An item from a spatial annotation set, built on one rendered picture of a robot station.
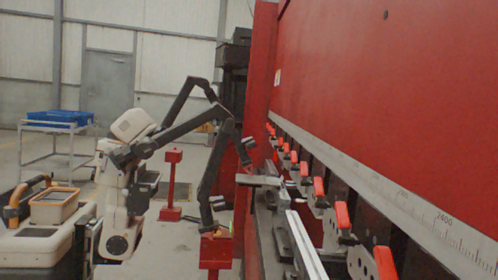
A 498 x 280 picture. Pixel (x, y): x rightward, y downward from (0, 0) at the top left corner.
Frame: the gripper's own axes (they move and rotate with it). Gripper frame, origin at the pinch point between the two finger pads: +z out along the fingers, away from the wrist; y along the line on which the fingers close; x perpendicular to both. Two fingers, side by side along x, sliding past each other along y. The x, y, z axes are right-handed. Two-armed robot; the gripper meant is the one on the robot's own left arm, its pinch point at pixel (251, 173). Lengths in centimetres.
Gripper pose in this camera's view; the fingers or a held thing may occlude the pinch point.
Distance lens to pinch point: 200.6
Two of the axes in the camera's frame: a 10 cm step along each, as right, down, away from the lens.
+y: -0.5, -1.1, 9.9
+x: -9.2, 4.0, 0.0
